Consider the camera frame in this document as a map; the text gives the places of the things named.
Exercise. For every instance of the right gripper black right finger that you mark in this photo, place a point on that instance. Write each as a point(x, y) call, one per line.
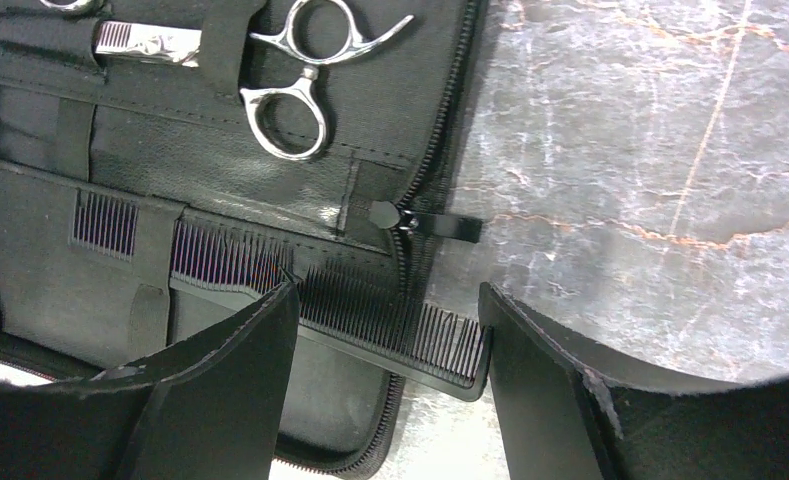
point(570, 407)

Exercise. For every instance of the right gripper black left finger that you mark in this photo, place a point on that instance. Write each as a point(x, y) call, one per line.
point(207, 407)

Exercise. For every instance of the black wide comb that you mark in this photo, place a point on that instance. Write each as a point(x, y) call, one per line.
point(350, 302)

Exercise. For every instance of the purple handled scissors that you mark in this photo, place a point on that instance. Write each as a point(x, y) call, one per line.
point(263, 58)

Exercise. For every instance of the silver scissors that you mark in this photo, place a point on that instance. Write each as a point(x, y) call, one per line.
point(73, 7)

